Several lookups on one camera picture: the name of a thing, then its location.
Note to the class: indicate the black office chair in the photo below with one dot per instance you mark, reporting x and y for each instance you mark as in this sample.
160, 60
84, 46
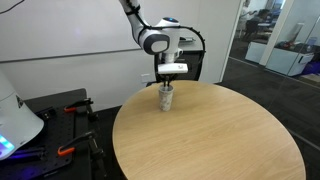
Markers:
192, 66

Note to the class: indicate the white low cabinet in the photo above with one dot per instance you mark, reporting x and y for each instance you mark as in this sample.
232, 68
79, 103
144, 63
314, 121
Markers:
290, 61

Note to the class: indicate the seated person in dark clothes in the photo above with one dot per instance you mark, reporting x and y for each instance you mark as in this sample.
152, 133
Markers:
262, 18

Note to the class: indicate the grey patterned mug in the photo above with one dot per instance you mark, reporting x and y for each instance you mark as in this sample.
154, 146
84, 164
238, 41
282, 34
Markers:
166, 100

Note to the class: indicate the person in white shirt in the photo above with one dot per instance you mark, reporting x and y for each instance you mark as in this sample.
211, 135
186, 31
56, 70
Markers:
246, 13

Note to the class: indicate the white wall whiteboard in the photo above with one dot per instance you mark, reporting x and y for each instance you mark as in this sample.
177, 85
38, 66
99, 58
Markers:
66, 26

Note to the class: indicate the white wall socket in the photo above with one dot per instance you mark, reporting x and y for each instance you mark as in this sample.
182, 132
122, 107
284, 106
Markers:
145, 78

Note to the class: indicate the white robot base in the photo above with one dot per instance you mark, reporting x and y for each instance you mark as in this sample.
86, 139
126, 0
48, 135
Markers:
16, 123

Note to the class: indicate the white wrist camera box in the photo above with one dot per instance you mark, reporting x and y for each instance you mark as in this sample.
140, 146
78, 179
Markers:
172, 68

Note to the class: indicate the white pillar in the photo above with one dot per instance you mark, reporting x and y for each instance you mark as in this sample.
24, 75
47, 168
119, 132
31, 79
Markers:
276, 30

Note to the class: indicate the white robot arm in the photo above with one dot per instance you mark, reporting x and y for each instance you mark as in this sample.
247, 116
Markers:
156, 41

